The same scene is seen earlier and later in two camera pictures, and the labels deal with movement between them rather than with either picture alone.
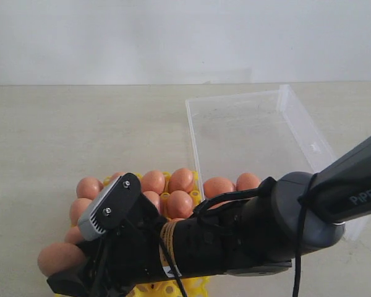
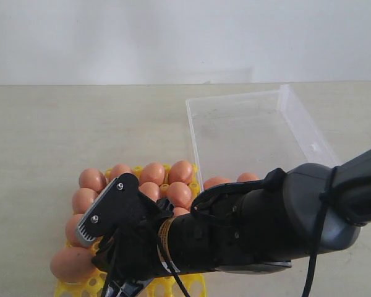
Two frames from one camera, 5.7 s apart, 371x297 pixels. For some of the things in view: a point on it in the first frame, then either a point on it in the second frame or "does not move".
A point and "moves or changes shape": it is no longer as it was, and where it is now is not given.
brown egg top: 77,208 moves or changes shape
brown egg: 73,235 moves or changes shape
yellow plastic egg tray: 194,286 moves or changes shape
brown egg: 247,180 does not move
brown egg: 60,257 moves or changes shape
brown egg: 153,180 moves or changes shape
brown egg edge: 180,204 moves or changes shape
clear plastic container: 267,134 does not move
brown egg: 115,175 moves or changes shape
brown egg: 89,188 to 91,178
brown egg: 154,198 moves or changes shape
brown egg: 177,219 moves or changes shape
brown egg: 180,179 moves or changes shape
